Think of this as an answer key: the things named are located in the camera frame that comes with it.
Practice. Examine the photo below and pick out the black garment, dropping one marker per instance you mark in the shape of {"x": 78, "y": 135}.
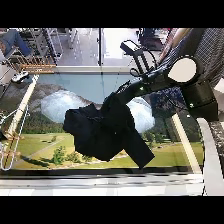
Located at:
{"x": 100, "y": 133}

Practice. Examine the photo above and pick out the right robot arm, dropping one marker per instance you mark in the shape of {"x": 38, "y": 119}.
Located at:
{"x": 196, "y": 96}

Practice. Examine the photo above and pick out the grey checked garment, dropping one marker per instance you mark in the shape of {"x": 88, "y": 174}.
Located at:
{"x": 210, "y": 46}

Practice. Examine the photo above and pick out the person's legs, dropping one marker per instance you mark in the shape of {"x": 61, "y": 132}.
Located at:
{"x": 13, "y": 39}

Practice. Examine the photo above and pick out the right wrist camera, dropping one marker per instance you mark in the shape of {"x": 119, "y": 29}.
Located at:
{"x": 130, "y": 47}

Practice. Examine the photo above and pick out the silver frame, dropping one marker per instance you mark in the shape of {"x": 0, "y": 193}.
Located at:
{"x": 100, "y": 186}

